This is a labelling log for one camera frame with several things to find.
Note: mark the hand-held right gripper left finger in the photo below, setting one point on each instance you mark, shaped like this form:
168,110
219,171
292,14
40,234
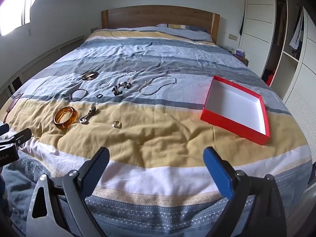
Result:
98,164

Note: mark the thin silver bangle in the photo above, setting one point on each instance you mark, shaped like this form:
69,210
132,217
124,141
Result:
71,96

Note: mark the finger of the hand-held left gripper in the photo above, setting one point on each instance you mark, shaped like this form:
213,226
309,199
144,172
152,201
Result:
3,128
21,138

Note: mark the brown tortoiseshell bangle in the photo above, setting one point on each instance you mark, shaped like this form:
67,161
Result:
86,77

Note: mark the wall switch plate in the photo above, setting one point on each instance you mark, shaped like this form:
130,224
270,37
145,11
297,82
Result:
232,37

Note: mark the wooden nightstand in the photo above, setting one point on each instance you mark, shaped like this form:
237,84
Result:
243,59

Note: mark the red cardboard box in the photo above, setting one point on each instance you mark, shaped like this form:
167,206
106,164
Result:
237,103

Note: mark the amber resin bangle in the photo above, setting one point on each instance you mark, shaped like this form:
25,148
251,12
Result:
58,122

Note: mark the white wardrobe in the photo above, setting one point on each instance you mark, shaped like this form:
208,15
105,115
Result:
260,17

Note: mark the purple box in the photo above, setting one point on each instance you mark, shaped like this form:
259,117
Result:
239,52

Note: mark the wooden bed headboard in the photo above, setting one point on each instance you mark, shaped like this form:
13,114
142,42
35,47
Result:
158,16

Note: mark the red bag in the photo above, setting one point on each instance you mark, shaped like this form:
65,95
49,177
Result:
271,77

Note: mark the window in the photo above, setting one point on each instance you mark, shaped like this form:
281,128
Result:
14,7

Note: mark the person's leg in jeans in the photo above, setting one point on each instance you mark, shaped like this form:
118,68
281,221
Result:
14,180

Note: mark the blue grey pillow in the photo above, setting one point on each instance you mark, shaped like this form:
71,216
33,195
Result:
190,33

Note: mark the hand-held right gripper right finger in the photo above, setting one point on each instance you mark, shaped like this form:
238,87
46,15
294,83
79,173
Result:
217,169

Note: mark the low white wall cabinet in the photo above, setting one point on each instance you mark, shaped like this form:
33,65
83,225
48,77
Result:
37,61

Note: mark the hanging striped shirt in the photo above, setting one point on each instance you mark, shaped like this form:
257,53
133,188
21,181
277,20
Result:
296,34

